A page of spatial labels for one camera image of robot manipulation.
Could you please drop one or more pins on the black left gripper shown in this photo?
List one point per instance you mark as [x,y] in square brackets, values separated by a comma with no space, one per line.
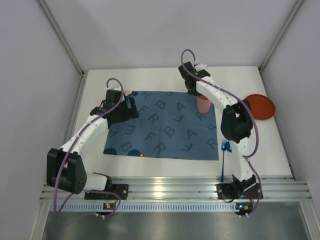
[130,109]

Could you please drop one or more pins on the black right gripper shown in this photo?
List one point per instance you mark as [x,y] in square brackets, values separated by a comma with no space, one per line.
[191,88]

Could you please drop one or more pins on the pink plastic cup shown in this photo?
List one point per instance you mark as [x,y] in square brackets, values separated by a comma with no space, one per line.
[203,104]

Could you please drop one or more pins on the blue letter-print placemat cloth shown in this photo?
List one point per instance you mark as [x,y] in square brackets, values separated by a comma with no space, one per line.
[169,126]

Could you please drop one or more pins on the red plastic plate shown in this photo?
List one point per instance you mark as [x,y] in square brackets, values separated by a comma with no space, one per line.
[262,107]

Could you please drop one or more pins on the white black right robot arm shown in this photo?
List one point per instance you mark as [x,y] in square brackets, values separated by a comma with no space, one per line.
[236,122]

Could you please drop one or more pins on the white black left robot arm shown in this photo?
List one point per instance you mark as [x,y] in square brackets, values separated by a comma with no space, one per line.
[65,168]

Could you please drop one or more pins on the blue metal fork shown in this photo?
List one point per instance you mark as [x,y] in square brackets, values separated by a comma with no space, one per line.
[223,148]

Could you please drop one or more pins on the blue metal spoon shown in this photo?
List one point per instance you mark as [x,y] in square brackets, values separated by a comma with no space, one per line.
[228,146]

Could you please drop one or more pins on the left aluminium corner post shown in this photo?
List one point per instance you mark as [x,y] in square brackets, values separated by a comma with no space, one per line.
[59,34]

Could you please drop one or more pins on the aluminium corner post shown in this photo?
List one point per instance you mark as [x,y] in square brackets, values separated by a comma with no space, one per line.
[298,4]
[59,34]

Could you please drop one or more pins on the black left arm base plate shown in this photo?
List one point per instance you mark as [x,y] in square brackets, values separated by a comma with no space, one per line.
[121,190]

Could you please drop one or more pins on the perforated grey cable duct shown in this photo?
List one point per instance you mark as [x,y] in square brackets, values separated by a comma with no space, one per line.
[157,207]

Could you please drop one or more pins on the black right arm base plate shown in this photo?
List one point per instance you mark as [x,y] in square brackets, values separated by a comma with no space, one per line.
[229,191]

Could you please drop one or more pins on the right aluminium corner post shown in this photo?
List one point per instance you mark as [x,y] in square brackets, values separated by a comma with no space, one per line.
[298,4]

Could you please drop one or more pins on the aluminium rail frame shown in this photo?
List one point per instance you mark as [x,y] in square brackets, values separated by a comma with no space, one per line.
[175,179]

